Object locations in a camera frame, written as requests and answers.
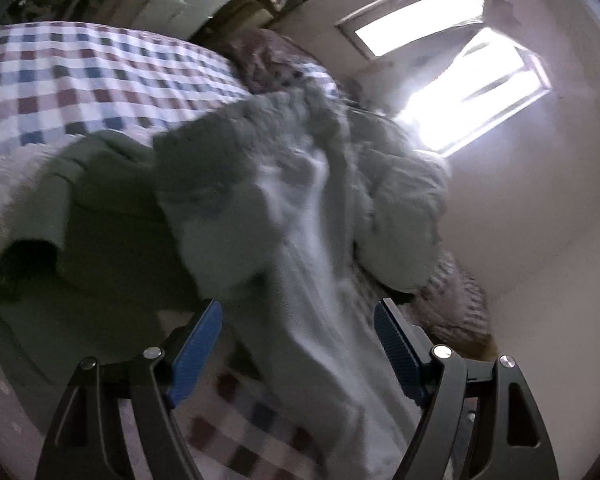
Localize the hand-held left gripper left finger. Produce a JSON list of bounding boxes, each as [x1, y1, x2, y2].
[[34, 300, 224, 480]]

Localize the window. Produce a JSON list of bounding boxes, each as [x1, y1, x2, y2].
[[335, 0, 553, 156]]

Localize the olive green garment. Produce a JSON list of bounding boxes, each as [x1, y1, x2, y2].
[[0, 130, 261, 361]]

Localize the pale green puffy duvet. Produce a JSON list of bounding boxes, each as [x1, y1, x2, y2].
[[330, 100, 453, 293]]

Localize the checkered bed sheet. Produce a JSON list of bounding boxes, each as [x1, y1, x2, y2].
[[0, 21, 341, 480]]

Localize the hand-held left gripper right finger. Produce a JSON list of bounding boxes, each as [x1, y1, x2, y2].
[[372, 298, 561, 480]]

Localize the grey-green pants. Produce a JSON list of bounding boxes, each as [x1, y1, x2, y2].
[[152, 82, 431, 480]]

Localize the white laundry basket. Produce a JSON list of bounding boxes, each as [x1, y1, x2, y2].
[[135, 0, 231, 41]]

